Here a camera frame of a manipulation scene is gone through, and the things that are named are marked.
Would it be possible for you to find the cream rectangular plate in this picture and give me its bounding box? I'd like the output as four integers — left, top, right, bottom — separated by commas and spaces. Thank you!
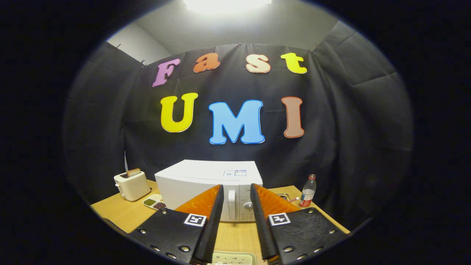
208, 251, 257, 265

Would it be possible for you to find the white microwave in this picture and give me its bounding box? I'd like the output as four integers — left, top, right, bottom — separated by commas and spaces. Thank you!
155, 159, 264, 222

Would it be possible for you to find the clear bottle with red label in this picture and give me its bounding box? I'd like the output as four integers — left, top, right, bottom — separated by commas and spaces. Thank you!
299, 174, 317, 208

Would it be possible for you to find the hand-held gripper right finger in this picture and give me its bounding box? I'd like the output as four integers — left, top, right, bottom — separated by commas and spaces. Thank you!
250, 183, 348, 265

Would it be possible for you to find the white divided snack dish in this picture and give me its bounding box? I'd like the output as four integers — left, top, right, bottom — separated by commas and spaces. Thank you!
143, 194, 168, 211

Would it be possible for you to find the white toaster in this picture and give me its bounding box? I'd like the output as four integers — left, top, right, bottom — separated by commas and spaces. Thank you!
114, 170, 151, 202

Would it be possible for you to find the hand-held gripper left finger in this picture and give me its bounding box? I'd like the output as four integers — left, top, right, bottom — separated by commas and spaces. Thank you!
129, 184, 225, 265

